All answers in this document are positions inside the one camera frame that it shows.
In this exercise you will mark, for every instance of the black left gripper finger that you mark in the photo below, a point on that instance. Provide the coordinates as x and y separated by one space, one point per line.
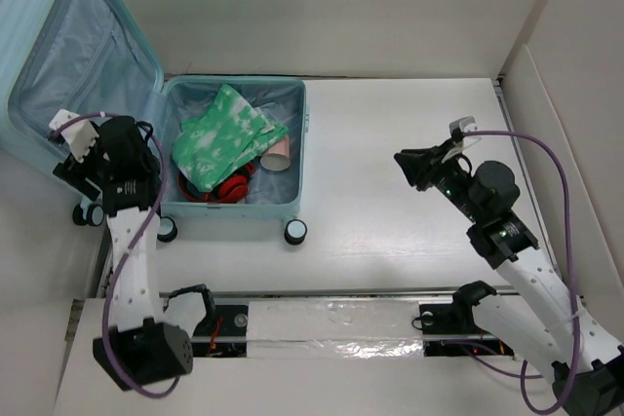
71 171
90 188

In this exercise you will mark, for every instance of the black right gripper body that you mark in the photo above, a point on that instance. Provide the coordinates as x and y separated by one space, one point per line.
452 180

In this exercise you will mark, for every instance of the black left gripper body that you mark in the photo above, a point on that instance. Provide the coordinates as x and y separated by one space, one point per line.
100 171

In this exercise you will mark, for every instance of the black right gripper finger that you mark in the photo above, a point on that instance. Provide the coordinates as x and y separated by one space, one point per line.
432 154
420 172

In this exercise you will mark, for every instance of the green white cloth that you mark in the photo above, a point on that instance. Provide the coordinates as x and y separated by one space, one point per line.
230 134

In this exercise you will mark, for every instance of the red black headphones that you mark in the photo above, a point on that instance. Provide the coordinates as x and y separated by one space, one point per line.
232 190

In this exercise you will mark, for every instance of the light blue hard-shell suitcase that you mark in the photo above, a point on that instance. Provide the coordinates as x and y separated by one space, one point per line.
88 56

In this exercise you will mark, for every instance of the pink white paper cup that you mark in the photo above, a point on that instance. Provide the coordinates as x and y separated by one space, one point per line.
277 157

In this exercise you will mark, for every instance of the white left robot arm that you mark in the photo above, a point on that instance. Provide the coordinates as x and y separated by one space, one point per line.
145 342

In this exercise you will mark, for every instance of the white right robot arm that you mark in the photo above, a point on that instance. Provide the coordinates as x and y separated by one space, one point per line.
579 359

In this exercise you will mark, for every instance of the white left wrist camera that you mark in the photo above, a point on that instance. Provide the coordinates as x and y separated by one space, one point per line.
80 135

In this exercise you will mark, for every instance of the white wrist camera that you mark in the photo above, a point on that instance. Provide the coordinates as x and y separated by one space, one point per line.
80 135
460 136

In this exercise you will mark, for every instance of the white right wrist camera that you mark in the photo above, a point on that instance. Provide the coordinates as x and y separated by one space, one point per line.
460 136

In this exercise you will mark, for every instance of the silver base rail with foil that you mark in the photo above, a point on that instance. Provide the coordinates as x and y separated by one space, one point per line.
331 327

